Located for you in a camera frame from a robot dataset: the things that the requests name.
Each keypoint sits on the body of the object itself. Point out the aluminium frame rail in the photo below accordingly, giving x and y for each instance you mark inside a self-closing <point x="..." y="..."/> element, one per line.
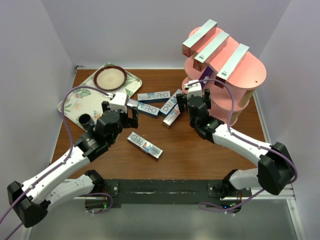
<point x="266" y="217"/>

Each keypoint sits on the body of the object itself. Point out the silver r&o box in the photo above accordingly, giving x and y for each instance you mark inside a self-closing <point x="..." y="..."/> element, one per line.
<point x="145" y="146"/>
<point x="143" y="108"/>
<point x="154" y="97"/>
<point x="171" y="117"/>

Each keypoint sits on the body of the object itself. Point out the silver R&O box top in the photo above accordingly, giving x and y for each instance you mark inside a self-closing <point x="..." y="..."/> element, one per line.
<point x="154" y="97"/>

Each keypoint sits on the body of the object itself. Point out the dark red toothpaste box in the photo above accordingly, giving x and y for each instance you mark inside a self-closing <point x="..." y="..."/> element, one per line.
<point x="232" y="63"/>

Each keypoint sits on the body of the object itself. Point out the silver R&O box front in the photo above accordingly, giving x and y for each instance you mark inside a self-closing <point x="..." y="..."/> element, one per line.
<point x="145" y="146"/>

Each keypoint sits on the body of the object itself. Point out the dark small cup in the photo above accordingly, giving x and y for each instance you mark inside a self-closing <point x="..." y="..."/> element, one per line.
<point x="86" y="122"/>

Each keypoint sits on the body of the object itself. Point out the plain silver toothpaste box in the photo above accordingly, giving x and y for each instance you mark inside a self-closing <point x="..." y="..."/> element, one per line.
<point x="210" y="51"/>

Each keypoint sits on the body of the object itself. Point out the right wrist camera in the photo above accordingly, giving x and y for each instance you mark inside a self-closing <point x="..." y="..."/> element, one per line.
<point x="194" y="89"/>

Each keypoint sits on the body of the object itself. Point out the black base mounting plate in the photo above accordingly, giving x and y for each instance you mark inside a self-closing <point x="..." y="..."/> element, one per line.
<point x="169" y="192"/>

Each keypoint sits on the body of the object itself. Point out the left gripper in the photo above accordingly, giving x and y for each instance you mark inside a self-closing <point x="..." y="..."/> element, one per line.
<point x="130" y="122"/>

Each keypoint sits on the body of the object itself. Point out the pink three-tier shelf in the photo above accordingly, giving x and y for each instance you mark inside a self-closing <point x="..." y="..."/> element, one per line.
<point x="248" y="75"/>

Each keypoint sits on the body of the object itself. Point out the floral leaf pattern tray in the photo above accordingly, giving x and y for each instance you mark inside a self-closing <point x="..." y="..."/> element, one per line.
<point x="88" y="100"/>

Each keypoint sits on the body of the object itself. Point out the purple toothpaste box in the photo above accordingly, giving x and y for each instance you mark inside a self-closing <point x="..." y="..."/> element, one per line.
<point x="207" y="74"/>

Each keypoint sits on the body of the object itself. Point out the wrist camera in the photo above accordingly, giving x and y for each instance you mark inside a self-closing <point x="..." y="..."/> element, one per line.
<point x="194" y="89"/>
<point x="119" y="102"/>

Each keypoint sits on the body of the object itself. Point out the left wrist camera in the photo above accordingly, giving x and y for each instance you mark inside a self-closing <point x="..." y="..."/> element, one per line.
<point x="119" y="102"/>

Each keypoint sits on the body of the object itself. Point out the silver R&O box diagonal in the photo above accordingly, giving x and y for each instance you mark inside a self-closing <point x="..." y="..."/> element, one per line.
<point x="170" y="104"/>

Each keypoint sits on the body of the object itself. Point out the red rimmed beige plate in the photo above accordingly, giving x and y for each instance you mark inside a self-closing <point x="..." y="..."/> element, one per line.
<point x="110" y="78"/>

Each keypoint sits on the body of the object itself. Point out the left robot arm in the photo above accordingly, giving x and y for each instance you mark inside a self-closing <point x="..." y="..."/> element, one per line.
<point x="30" y="199"/>

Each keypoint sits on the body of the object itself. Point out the red 3D toothpaste box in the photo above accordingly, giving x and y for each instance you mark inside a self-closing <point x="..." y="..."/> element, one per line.
<point x="195" y="41"/>

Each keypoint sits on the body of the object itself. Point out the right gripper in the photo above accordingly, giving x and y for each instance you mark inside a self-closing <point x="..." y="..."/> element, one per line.
<point x="181" y="100"/>

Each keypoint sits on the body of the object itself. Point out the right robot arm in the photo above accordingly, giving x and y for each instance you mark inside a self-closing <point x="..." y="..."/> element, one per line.
<point x="274" y="166"/>

